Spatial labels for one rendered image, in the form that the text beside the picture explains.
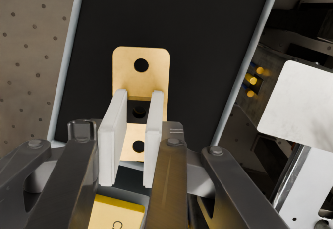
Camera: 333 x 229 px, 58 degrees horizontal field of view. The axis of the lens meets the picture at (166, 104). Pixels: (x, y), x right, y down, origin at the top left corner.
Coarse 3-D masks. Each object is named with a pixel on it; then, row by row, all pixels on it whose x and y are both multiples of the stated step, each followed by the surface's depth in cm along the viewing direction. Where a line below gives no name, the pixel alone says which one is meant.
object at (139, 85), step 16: (128, 48) 20; (144, 48) 20; (160, 48) 20; (128, 64) 20; (160, 64) 20; (128, 80) 20; (144, 80) 20; (160, 80) 20; (128, 96) 21; (144, 96) 21; (128, 112) 20; (144, 112) 21; (128, 128) 22; (144, 128) 22; (128, 144) 22; (128, 160) 22
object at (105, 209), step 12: (96, 204) 28; (108, 204) 28; (120, 204) 28; (132, 204) 29; (96, 216) 28; (108, 216) 28; (120, 216) 28; (132, 216) 28; (96, 228) 29; (108, 228) 29; (120, 228) 29; (132, 228) 29
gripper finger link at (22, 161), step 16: (32, 144) 12; (48, 144) 13; (0, 160) 11; (16, 160) 11; (32, 160) 11; (0, 176) 10; (16, 176) 10; (0, 192) 10; (16, 192) 10; (0, 208) 10; (16, 208) 11; (32, 208) 12; (0, 224) 10; (16, 224) 11
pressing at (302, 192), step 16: (288, 160) 46; (304, 160) 44; (320, 160) 45; (288, 176) 45; (304, 176) 46; (320, 176) 46; (272, 192) 48; (288, 192) 46; (304, 192) 46; (320, 192) 46; (288, 208) 47; (304, 208) 47; (288, 224) 48; (304, 224) 48
